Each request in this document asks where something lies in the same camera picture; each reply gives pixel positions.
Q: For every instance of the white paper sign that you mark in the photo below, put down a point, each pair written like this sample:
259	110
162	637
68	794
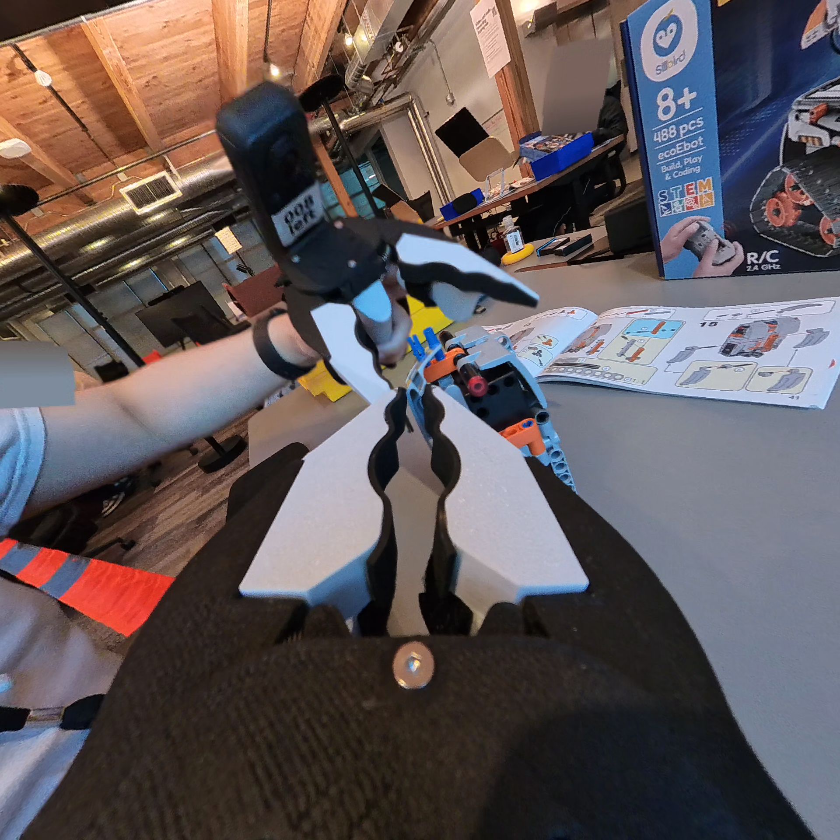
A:
491	39

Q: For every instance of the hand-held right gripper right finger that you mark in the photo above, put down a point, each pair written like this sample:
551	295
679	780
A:
512	525

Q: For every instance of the black round fixture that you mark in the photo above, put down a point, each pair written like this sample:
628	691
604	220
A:
321	92
16	200

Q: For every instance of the grey building block robot model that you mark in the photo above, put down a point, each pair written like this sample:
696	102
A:
499	394

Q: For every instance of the small black box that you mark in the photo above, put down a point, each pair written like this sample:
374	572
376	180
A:
581	246
552	247

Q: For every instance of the yellow tape roll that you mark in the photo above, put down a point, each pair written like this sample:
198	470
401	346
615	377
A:
522	254

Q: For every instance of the wooden beam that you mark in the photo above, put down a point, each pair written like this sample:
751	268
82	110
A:
518	98

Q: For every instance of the grey desk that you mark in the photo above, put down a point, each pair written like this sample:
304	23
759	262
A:
689	525

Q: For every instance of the large orange traffic cone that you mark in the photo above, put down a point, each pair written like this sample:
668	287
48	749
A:
98	584

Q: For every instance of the brown wooden stick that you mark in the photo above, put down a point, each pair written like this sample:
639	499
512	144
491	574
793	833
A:
541	264

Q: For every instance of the open instruction booklet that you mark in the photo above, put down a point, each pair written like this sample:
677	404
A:
689	354

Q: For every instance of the black tan cardboard flap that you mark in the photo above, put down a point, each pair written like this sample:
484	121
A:
466	134

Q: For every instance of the wooden background table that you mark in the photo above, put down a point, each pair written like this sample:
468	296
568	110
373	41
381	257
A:
564	167

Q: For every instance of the brown cardboard box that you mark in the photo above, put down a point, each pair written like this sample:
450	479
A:
256	292

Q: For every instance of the black side chair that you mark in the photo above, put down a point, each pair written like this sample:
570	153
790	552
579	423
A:
630	226

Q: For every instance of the yellow plastic bin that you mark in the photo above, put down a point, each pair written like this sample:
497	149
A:
321	384

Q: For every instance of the white vent grille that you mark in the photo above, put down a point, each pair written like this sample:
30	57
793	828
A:
151	191

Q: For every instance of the person's left forearm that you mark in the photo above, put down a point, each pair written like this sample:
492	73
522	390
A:
164	413

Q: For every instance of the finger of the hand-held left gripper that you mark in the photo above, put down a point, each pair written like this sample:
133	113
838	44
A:
348	348
453	262

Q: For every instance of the white ceiling device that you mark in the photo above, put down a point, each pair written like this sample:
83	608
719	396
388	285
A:
13	149

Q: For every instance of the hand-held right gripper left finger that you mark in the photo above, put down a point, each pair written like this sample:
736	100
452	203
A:
315	525

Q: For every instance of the black monitor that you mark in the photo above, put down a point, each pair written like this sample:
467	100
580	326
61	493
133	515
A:
177	315

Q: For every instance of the black wristwatch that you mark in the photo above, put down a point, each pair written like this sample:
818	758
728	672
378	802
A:
262	348

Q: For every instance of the person's left hand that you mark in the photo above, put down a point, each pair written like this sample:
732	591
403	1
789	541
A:
399	328

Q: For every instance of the blue robot kit box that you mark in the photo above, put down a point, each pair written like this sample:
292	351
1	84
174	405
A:
741	98

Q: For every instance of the large blue plastic crate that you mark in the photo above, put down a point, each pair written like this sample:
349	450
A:
558	154

